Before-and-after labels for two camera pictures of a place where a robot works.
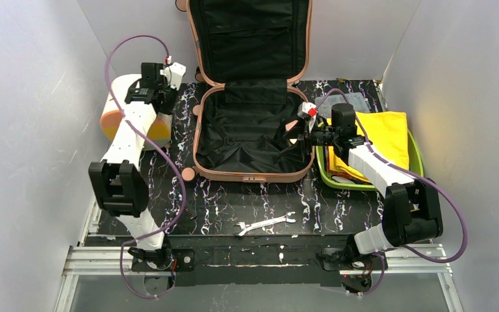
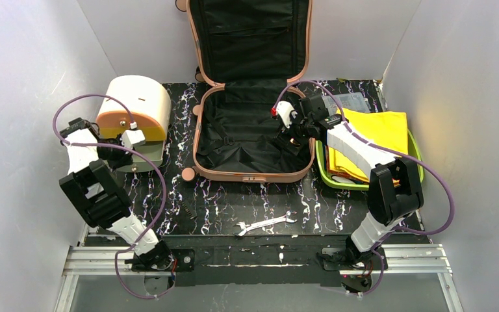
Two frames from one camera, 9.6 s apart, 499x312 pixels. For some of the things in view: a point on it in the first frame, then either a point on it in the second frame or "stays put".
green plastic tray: [416, 162] stays put
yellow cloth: [386, 133] stays put
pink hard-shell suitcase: [252, 52] stays put
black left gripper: [163, 92] -> [114, 153]
